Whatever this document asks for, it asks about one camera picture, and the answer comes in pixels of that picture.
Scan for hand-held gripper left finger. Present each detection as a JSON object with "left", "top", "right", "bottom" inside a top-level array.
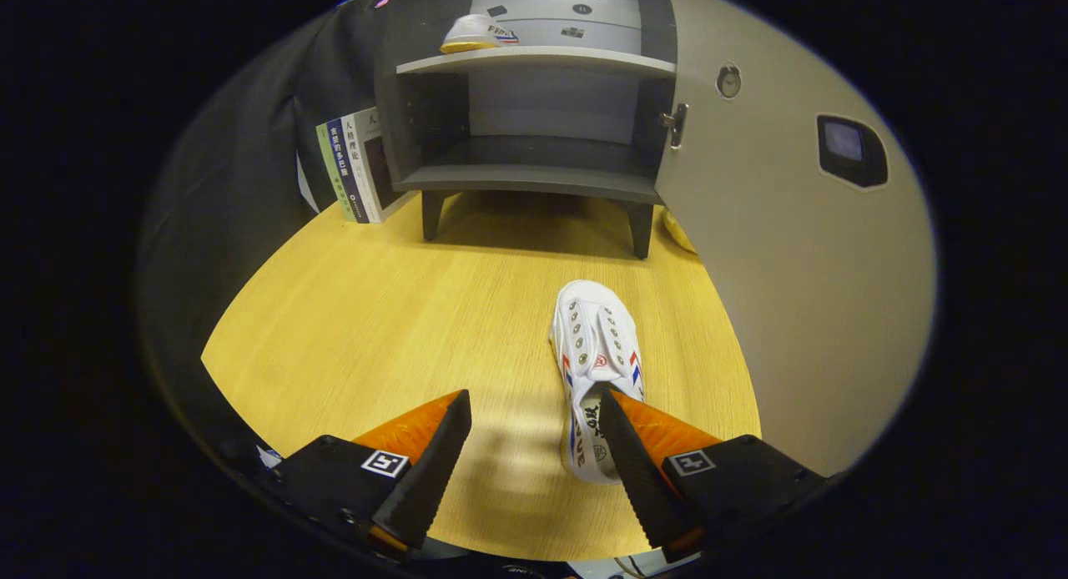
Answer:
[{"left": 267, "top": 389, "right": 473, "bottom": 559}]

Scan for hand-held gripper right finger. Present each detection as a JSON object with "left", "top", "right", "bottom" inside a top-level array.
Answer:
[{"left": 597, "top": 389, "right": 835, "bottom": 563}]

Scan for white canvas shoe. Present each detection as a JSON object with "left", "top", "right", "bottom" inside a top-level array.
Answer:
[
  {"left": 549, "top": 280, "right": 647, "bottom": 486},
  {"left": 440, "top": 13, "right": 520, "bottom": 54}
]

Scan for beige shoe cabinet door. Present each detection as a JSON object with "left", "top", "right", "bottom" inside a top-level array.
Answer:
[{"left": 655, "top": 0, "right": 937, "bottom": 478}]

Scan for grey shoe cabinet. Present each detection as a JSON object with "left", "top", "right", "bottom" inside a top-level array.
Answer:
[{"left": 374, "top": 0, "right": 678, "bottom": 260}]

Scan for yellow object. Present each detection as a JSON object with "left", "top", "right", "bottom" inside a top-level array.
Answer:
[{"left": 663, "top": 209, "right": 700, "bottom": 254}]

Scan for dark blue book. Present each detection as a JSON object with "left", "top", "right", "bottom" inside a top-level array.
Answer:
[{"left": 325, "top": 116, "right": 372, "bottom": 224}]

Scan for white book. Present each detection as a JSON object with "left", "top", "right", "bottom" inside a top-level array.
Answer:
[{"left": 342, "top": 106, "right": 418, "bottom": 225}]

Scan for black backdrop cloth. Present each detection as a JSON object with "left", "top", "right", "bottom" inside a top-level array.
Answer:
[{"left": 138, "top": 0, "right": 401, "bottom": 446}]

